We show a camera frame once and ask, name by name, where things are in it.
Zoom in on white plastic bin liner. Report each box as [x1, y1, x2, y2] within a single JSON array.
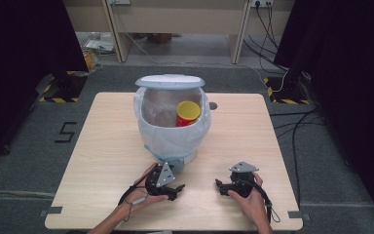
[[133, 86, 212, 164]]

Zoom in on grey tape strip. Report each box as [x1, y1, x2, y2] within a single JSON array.
[[287, 210, 311, 222]]

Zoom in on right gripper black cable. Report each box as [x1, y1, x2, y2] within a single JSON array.
[[238, 178, 282, 225]]

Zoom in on yellow plastic bag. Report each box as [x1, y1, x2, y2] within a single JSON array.
[[82, 48, 103, 73]]

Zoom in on grey-blue pedal trash can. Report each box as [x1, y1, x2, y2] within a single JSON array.
[[133, 73, 212, 174]]

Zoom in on black curtain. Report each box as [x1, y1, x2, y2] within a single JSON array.
[[273, 0, 374, 228], [0, 0, 91, 168]]

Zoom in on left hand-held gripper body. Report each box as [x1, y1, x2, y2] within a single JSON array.
[[144, 162, 177, 198]]

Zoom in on papers on floor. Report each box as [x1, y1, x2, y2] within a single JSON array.
[[83, 31, 117, 56]]

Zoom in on person's right hand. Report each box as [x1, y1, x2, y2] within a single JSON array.
[[227, 171, 273, 228]]

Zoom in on person's left hand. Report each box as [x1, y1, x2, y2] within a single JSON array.
[[122, 162, 169, 216]]

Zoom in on black cables from outlet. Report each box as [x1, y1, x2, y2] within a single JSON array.
[[243, 3, 289, 74]]

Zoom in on white wall power outlet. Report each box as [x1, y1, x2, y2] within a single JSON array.
[[249, 0, 275, 9]]

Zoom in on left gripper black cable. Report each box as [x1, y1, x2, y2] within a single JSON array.
[[117, 164, 161, 224]]

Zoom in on black floor cables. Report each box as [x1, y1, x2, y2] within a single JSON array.
[[269, 107, 326, 208]]

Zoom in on hazard-striped stand base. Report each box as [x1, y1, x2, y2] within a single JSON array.
[[34, 69, 90, 103], [262, 75, 312, 106]]

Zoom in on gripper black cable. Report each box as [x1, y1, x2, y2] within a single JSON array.
[[238, 178, 282, 225], [117, 164, 161, 224]]

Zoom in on red chip can yellow lid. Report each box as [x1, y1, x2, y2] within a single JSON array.
[[175, 99, 203, 128]]

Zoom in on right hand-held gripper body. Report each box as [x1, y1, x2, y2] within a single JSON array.
[[228, 161, 265, 199]]

